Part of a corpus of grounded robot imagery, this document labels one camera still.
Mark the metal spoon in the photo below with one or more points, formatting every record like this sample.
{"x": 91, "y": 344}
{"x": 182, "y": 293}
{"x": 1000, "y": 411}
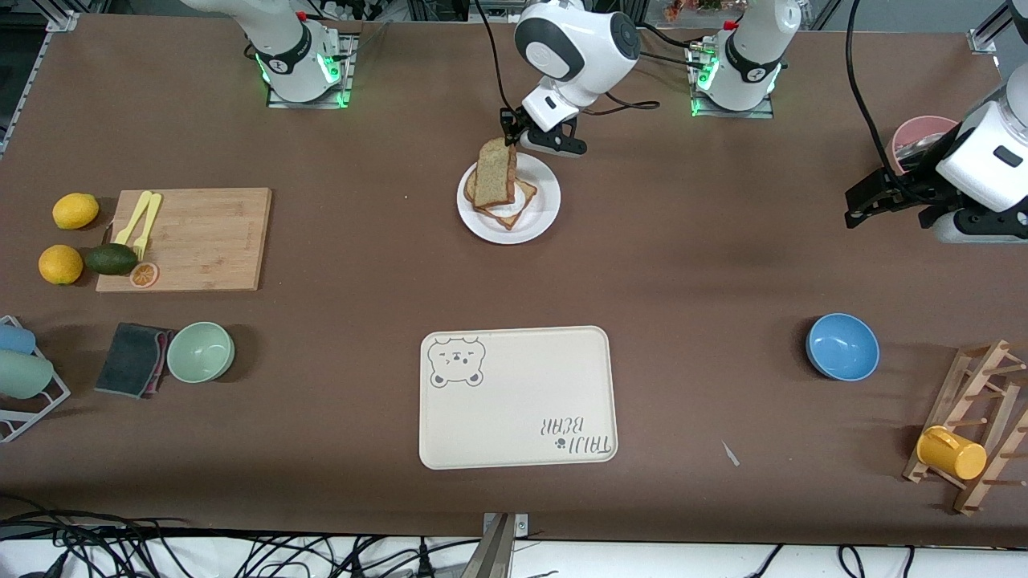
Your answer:
{"x": 917, "y": 149}

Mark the fried egg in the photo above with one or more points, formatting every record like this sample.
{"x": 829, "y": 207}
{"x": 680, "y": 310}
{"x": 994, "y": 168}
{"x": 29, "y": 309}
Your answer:
{"x": 506, "y": 209}

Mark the pale green cup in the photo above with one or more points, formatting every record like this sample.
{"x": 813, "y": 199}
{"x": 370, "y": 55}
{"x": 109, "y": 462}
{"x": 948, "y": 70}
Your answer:
{"x": 24, "y": 375}

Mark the mint green bowl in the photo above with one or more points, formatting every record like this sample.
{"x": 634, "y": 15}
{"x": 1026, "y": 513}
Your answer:
{"x": 201, "y": 352}

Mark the metal corner bracket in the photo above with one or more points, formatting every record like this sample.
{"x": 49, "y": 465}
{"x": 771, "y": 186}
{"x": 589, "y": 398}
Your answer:
{"x": 64, "y": 22}
{"x": 984, "y": 42}

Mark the orange slice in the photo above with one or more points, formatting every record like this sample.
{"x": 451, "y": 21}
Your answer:
{"x": 144, "y": 274}

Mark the grey folded cloth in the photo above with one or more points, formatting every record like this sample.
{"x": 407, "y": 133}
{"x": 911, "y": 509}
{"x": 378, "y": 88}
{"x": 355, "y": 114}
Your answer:
{"x": 128, "y": 360}

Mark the round yellow citrus fruit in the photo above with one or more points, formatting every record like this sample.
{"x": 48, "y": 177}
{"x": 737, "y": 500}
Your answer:
{"x": 60, "y": 265}

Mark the light blue cup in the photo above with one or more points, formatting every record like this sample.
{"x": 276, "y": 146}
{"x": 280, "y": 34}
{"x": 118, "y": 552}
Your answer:
{"x": 14, "y": 339}

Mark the yellow mug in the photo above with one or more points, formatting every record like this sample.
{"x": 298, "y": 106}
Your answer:
{"x": 952, "y": 453}

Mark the green avocado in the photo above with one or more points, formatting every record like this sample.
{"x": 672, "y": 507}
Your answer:
{"x": 112, "y": 259}

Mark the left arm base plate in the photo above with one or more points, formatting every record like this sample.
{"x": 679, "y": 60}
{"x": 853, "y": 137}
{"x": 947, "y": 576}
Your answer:
{"x": 763, "y": 112}

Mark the wooden cutting board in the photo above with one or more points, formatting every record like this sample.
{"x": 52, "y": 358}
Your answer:
{"x": 193, "y": 241}

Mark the yellow plastic fork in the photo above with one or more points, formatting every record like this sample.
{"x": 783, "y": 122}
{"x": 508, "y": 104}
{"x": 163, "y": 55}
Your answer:
{"x": 147, "y": 225}

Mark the small tape scrap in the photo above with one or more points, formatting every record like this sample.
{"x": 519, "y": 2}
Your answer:
{"x": 730, "y": 454}

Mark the metal mounting bracket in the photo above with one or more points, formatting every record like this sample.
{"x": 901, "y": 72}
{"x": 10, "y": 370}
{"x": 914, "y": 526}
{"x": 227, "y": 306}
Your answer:
{"x": 499, "y": 550}

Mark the white round plate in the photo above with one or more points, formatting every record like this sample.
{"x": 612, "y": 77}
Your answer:
{"x": 542, "y": 205}

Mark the wooden mug rack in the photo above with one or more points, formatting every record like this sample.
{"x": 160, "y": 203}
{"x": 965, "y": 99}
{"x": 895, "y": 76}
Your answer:
{"x": 964, "y": 385}

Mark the blue bowl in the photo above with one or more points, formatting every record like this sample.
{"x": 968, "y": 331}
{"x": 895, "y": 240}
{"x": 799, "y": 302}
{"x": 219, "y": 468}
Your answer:
{"x": 842, "y": 347}

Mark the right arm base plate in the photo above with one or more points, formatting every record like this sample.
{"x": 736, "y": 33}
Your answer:
{"x": 347, "y": 72}

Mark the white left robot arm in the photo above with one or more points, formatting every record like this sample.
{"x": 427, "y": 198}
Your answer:
{"x": 751, "y": 56}

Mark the brown bread slice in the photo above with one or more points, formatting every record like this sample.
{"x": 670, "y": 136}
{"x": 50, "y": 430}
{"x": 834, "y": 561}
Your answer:
{"x": 524, "y": 197}
{"x": 494, "y": 172}

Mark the yellow plastic knife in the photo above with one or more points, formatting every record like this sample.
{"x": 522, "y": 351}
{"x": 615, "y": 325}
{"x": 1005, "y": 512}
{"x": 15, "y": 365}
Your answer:
{"x": 132, "y": 218}

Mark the cream tray with bear print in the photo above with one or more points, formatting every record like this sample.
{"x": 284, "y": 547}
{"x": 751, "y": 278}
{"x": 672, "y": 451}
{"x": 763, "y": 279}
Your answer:
{"x": 518, "y": 409}

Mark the colourful flower bunch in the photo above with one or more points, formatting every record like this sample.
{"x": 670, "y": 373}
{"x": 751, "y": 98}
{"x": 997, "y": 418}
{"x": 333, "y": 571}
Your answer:
{"x": 691, "y": 8}

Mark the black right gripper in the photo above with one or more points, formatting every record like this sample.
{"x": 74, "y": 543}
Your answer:
{"x": 511, "y": 126}

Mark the oval yellow lemon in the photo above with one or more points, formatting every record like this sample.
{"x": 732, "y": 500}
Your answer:
{"x": 75, "y": 211}

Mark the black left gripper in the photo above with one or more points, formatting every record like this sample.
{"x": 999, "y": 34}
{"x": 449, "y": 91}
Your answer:
{"x": 901, "y": 190}

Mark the pink bowl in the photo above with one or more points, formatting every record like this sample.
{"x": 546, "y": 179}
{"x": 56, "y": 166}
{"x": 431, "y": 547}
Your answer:
{"x": 919, "y": 126}

